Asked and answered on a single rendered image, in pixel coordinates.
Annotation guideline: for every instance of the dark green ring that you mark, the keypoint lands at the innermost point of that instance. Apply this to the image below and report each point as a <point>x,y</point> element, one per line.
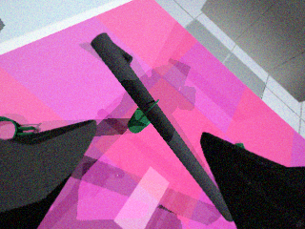
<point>241,145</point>
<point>18,129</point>

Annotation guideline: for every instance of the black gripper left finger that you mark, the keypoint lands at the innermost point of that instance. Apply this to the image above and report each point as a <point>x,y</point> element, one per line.
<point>34,169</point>

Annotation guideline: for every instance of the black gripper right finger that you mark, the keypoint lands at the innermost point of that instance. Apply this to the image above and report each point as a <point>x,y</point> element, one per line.
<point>259,193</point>

